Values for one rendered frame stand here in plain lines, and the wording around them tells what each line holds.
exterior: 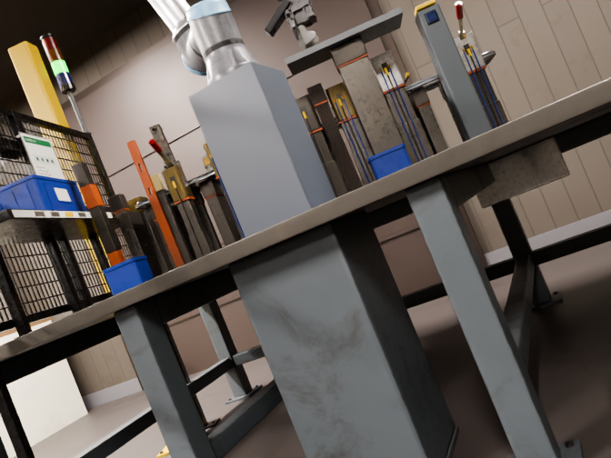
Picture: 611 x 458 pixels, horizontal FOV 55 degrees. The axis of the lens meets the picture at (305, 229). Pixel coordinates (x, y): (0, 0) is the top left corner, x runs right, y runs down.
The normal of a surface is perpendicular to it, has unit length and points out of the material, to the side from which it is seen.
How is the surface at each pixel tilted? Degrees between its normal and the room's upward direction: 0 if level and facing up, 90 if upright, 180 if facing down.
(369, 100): 90
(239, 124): 90
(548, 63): 90
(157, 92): 90
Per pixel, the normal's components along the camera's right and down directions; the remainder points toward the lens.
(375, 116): -0.11, 0.02
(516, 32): -0.37, 0.13
